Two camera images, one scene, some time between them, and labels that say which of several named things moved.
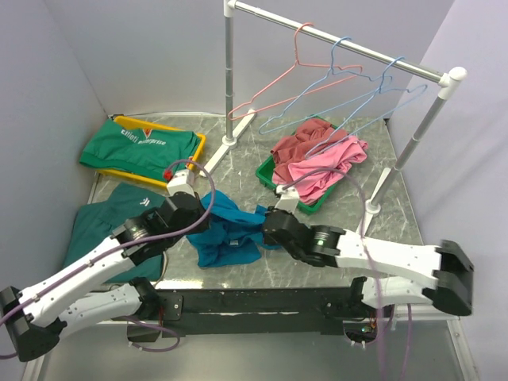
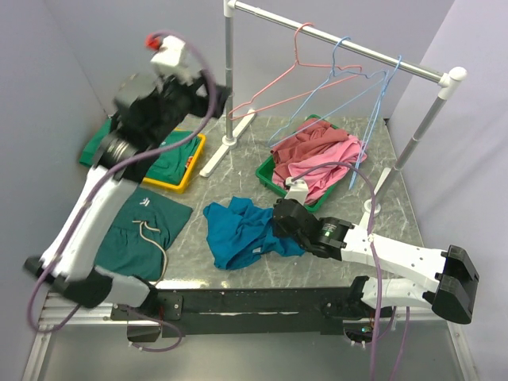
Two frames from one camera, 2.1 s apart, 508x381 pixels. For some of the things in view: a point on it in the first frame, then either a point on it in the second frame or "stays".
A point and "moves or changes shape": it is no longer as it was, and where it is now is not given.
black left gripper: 201,209 -> 202,101
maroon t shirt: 309,136 stays
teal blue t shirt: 232,234 moves or changes shape
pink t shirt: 315,186 stays
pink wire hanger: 295,62 stays
